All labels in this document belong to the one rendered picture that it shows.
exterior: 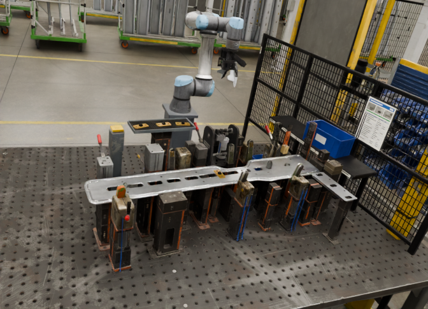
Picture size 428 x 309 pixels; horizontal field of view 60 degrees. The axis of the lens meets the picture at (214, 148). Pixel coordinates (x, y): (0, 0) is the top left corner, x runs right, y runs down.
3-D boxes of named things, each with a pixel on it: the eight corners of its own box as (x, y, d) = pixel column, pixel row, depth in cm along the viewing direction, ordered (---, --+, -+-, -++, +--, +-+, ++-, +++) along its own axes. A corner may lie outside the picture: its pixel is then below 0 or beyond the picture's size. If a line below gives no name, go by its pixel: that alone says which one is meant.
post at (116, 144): (108, 201, 215) (111, 134, 195) (106, 194, 221) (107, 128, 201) (121, 199, 218) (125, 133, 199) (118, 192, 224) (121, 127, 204)
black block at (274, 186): (263, 234, 212) (276, 192, 198) (253, 222, 220) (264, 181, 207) (274, 231, 215) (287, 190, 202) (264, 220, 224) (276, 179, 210)
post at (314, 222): (313, 225, 226) (327, 186, 213) (302, 215, 234) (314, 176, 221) (321, 223, 229) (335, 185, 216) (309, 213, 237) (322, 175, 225)
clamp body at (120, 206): (113, 276, 168) (116, 213, 151) (105, 254, 179) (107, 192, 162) (135, 271, 173) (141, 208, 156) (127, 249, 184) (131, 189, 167)
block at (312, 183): (300, 227, 222) (313, 189, 210) (289, 216, 231) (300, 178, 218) (312, 225, 227) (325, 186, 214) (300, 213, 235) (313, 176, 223)
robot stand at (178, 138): (156, 153, 276) (162, 103, 258) (183, 152, 283) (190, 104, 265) (163, 167, 259) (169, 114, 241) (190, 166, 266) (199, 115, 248)
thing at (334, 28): (325, 179, 430) (388, -3, 340) (314, 179, 424) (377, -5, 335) (272, 129, 539) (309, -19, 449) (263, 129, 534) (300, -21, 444)
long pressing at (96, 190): (91, 209, 162) (91, 206, 161) (82, 181, 179) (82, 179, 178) (321, 173, 227) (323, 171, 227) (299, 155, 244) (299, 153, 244)
